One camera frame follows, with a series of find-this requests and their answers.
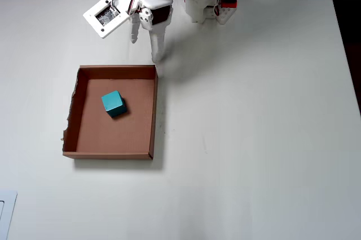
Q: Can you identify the white flat device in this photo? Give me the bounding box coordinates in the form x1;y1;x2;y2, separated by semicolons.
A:
0;189;18;240

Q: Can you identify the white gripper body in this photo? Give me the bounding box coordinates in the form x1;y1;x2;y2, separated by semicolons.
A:
137;0;174;34

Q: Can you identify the blue cube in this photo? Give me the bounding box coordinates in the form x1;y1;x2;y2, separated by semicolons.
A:
101;90;127;119

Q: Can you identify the white robot base red clamp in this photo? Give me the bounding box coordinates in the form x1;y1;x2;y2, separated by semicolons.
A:
202;0;238;25

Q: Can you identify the brown cardboard box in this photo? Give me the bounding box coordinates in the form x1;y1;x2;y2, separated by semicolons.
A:
60;64;159;161

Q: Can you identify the white camera board mount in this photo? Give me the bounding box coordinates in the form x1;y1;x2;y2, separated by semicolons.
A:
82;0;134;39

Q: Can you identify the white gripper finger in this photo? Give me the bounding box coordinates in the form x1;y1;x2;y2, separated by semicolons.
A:
148;31;168;64
129;21;141;45

